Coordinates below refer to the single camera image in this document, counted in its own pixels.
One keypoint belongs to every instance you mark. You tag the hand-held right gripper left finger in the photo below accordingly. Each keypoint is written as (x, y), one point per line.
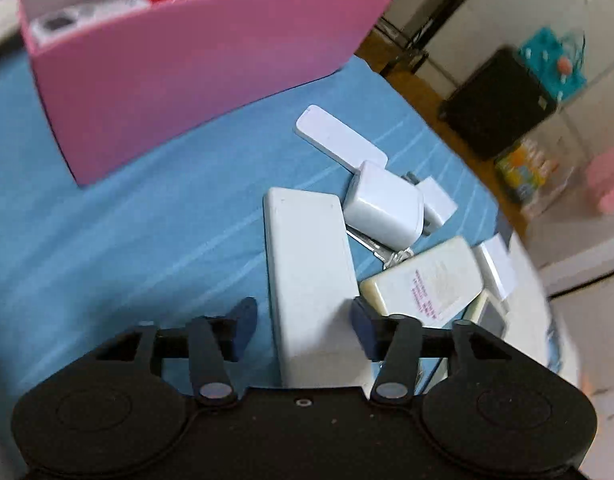
(244, 325)

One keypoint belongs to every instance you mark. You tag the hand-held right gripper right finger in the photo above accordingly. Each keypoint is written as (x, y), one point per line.
(363, 330)

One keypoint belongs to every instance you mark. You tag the white power bank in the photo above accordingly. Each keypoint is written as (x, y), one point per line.
(307, 260)

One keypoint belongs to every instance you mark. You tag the cream remote control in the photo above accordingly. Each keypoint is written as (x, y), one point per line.
(437, 270)

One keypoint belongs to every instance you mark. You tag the white charger plug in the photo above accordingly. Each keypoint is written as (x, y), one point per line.
(382, 205)

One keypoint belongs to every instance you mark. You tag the white remote with grey screen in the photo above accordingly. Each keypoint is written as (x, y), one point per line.
(492, 317)

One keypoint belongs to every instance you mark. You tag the pink cardboard box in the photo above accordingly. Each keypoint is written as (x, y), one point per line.
(187, 85)

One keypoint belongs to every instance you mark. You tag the white remote control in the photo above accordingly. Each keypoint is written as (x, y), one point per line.
(87, 12)

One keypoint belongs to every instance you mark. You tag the small white adapter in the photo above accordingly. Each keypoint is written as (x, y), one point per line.
(437, 205)

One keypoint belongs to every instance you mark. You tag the small white box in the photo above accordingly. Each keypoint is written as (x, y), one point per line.
(497, 265)

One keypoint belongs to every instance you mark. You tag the white slim flat device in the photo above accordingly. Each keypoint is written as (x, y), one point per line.
(332, 132)

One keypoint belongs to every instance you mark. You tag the colourful gift bag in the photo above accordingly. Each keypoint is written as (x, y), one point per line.
(524, 170)

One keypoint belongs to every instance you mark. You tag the black suitcase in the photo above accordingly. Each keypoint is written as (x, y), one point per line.
(497, 105)

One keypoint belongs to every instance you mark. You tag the pink paper bag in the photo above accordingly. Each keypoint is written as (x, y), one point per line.
(607, 180)

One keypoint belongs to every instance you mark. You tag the white cabinet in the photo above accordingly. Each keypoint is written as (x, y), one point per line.
(487, 20)

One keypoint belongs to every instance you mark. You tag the teal bag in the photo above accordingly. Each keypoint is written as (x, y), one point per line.
(542, 47)

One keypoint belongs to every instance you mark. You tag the black metal rack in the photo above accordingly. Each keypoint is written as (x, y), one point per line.
(452, 2)

